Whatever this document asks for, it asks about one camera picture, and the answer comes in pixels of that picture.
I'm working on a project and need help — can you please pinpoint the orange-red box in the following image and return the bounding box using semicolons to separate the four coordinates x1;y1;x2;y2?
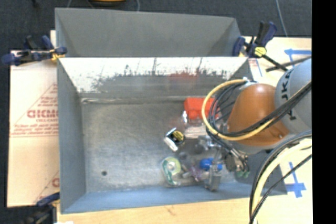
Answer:
183;97;219;124

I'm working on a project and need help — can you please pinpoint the blue round thing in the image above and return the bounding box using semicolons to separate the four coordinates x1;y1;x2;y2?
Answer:
199;157;224;172

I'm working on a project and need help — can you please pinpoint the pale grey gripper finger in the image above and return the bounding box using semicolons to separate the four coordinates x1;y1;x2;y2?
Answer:
204;167;222;192
213;148;223;168

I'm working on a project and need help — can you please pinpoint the grey metal bin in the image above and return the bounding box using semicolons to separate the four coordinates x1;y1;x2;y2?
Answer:
54;7;287;215

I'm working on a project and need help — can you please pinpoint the green and white tape roll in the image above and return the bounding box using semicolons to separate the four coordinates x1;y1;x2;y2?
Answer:
161;156;182;187

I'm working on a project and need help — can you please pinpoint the clear glass thing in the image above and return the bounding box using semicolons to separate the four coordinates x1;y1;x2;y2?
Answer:
196;134;219;152

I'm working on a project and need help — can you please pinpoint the purple clear plastic thing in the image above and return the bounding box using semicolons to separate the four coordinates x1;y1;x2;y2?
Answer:
182;164;208;182

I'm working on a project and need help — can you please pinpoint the brown cardboard board red print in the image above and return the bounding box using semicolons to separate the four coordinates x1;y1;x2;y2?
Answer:
6;59;61;208

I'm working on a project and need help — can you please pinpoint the black yellow and white tool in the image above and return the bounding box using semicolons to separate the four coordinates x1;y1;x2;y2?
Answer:
163;127;186;152

